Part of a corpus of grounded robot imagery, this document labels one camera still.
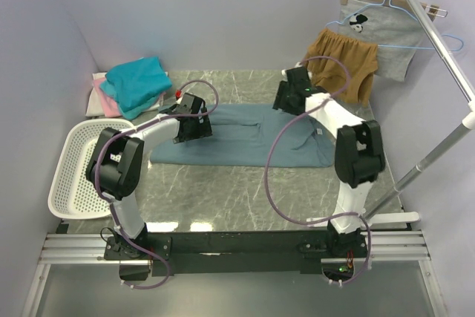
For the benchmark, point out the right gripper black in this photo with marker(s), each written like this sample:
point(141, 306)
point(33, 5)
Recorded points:
point(279, 100)

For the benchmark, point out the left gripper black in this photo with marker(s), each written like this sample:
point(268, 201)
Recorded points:
point(203, 130)

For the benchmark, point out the grey-blue t shirt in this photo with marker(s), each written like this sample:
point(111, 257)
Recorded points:
point(242, 135)

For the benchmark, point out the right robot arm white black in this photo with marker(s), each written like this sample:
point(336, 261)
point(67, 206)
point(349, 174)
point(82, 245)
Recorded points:
point(358, 159)

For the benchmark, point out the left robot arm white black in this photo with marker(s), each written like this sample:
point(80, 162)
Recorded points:
point(115, 165)

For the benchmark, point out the brown shorts hanging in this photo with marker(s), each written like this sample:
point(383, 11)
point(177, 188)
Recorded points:
point(340, 63)

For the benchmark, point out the teal folded t shirt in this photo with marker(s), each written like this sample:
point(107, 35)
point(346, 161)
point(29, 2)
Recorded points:
point(136, 86)

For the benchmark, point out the pink folded t shirt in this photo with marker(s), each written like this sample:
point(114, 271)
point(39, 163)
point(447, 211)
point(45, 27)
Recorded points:
point(108, 105)

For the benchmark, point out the grey panda shirt hanging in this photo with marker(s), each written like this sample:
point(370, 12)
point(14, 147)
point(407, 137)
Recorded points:
point(393, 63)

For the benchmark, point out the white plastic laundry basket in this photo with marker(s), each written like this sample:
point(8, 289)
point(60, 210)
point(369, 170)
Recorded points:
point(72, 196)

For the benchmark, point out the metal clothes rack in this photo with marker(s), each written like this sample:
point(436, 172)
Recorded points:
point(417, 114)

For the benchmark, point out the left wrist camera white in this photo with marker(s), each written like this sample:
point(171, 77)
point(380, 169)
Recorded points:
point(182, 98)

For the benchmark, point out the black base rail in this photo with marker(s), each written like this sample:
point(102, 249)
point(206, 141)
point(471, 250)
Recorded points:
point(175, 253)

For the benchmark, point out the aluminium frame rail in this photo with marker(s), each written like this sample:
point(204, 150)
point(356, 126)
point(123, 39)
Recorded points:
point(90, 249)

